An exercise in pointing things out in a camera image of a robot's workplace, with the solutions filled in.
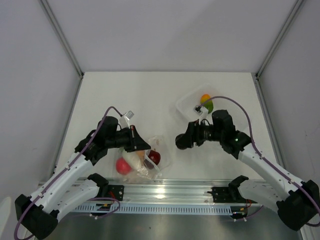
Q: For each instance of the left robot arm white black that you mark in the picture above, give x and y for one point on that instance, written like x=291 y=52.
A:
x=41 y=211

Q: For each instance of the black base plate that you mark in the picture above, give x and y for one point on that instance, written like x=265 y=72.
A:
x=115 y=192
x=226 y=195

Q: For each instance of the white slotted cable duct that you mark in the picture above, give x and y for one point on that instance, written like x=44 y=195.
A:
x=162 y=209

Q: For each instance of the right aluminium frame post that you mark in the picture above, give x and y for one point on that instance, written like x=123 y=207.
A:
x=283 y=31

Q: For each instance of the aluminium frame post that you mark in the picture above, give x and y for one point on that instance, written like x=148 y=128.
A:
x=53 y=21
x=283 y=31

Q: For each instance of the white radish with leaves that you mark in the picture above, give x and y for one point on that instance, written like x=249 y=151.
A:
x=132 y=159

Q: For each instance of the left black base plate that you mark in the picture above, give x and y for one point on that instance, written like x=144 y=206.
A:
x=115 y=192

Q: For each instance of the left aluminium frame post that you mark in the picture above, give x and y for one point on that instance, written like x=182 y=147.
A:
x=53 y=21

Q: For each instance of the aluminium mounting rail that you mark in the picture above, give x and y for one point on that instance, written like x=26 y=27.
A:
x=165 y=191

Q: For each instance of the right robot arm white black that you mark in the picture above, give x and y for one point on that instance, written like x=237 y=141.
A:
x=295 y=201

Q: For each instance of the red tomato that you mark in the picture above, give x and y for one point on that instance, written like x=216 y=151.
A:
x=122 y=167

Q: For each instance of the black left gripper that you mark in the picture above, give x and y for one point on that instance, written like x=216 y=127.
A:
x=136 y=142

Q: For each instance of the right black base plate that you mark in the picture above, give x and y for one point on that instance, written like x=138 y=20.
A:
x=226 y=195

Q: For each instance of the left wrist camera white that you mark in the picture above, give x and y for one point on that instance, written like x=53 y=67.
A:
x=124 y=120

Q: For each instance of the orange green mango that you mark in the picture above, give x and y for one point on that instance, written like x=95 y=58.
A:
x=207 y=103

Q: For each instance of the clear zip top bag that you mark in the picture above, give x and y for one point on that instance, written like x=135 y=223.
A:
x=149 y=171

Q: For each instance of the white plastic basket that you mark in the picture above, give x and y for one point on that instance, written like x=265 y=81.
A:
x=187 y=103

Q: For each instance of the dark purple fruit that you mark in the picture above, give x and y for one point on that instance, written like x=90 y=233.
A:
x=179 y=142

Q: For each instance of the dark red apple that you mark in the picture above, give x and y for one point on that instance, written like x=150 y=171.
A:
x=154 y=156

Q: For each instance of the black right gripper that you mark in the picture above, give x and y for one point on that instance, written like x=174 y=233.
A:
x=193 y=131

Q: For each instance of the orange peach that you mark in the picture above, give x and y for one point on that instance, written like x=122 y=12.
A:
x=141 y=154

